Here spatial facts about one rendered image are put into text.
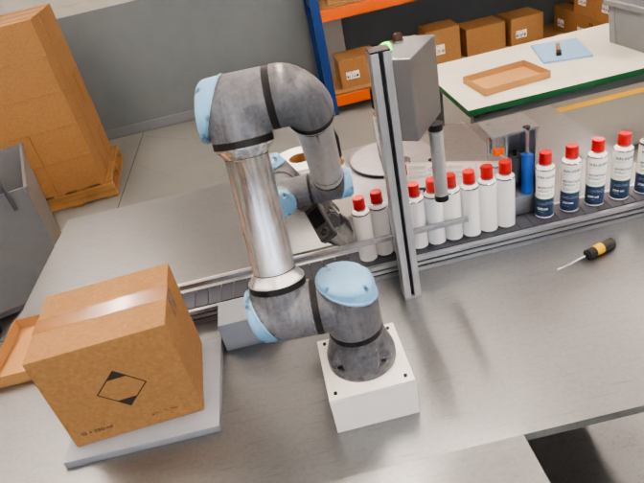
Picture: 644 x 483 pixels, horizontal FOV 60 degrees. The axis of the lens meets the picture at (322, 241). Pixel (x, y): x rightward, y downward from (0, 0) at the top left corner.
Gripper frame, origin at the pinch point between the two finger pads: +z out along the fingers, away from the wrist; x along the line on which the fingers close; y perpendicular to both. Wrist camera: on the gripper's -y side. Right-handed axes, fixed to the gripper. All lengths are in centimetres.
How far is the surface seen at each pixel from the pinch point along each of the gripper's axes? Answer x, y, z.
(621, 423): -25, -27, 97
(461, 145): -42, 58, 31
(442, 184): -30.6, -11.2, -4.6
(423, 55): -45, -12, -34
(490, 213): -35.1, -2.2, 18.6
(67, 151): 177, 288, -47
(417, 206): -21.3, -2.3, 1.7
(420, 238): -15.9, -2.3, 10.6
